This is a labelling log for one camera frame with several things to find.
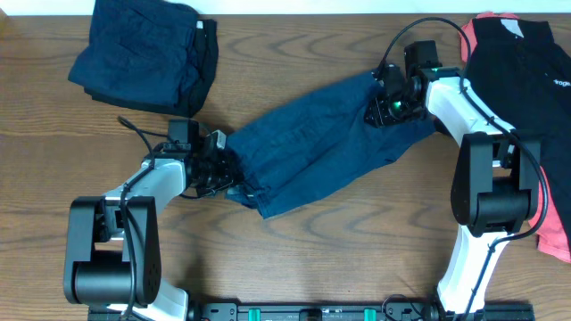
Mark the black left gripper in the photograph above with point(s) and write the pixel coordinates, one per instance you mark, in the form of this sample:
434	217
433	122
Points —
226	169

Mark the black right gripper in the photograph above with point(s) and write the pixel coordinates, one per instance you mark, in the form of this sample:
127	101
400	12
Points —
378	104

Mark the blue shorts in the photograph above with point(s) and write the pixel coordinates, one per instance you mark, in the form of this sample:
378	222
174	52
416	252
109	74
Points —
317	144

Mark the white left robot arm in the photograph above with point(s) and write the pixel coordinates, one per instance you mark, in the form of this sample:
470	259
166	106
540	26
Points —
113	259

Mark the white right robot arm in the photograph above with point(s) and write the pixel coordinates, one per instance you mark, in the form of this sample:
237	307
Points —
495	186

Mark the black and coral t-shirt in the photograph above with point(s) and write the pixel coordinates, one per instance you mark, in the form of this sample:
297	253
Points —
523	75

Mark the folded dark navy garment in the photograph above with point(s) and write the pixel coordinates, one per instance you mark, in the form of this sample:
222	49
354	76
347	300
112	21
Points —
148	55

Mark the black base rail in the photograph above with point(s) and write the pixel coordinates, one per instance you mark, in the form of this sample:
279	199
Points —
393	310

